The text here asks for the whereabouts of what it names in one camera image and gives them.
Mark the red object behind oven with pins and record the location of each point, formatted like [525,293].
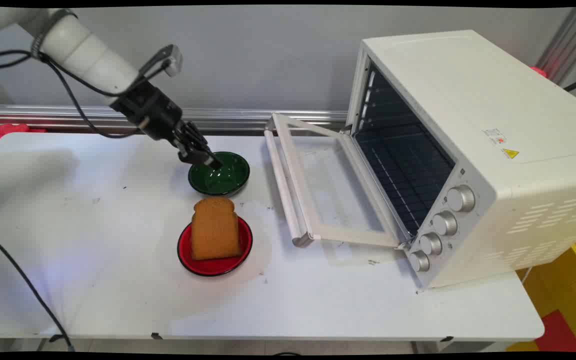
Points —
[538,71]

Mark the red plate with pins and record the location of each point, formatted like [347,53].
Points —
[214,249]

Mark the green bowl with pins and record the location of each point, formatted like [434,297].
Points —
[219,174]

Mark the red cloth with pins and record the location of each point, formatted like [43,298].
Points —
[3,134]

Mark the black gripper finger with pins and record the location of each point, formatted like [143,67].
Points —
[203,149]
[187,151]

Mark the brown toast slice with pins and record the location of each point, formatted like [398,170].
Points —
[214,228]

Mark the aluminium wall rail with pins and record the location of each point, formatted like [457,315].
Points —
[243,119]

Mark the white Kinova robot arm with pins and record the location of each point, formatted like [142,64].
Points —
[84,52]

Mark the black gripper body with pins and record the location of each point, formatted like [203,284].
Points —
[150,110]

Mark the white toaster oven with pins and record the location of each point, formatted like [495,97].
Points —
[493,150]

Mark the glass oven door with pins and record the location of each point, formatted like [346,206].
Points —
[318,185]

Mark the aluminium frame post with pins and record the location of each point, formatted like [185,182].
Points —
[570,42]

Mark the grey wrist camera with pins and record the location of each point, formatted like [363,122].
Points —
[166,60]

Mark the silver oven knob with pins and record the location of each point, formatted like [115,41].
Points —
[431,243]
[445,223]
[419,261]
[461,198]

